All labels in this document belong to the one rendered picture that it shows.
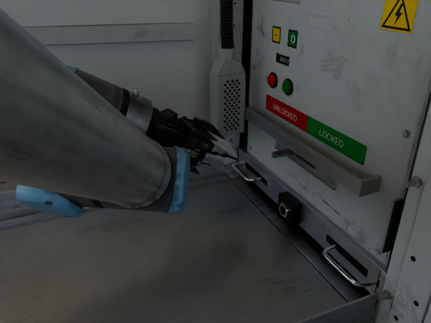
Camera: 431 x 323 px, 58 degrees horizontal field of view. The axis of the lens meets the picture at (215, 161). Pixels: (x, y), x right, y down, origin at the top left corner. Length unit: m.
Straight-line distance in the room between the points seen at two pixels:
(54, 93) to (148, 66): 0.81
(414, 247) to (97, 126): 0.45
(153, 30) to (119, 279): 0.58
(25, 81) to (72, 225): 0.74
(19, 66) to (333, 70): 0.58
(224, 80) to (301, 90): 0.18
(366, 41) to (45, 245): 0.71
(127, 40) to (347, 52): 0.53
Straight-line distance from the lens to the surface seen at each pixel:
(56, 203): 0.54
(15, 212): 1.00
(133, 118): 0.62
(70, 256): 0.84
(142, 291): 0.73
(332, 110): 0.72
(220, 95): 0.88
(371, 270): 0.71
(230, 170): 1.08
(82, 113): 0.25
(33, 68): 0.21
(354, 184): 0.64
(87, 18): 1.01
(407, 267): 0.61
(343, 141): 0.71
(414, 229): 0.58
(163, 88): 1.04
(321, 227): 0.79
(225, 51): 0.87
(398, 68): 0.61
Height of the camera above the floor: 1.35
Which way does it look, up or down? 26 degrees down
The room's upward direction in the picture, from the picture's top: straight up
